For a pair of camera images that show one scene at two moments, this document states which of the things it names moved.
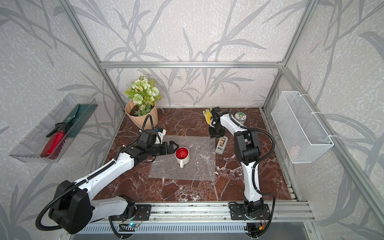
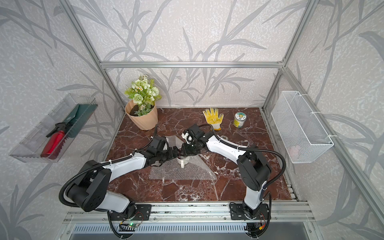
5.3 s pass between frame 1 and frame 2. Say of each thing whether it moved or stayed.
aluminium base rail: stayed
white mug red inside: stayed
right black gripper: moved
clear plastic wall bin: stayed
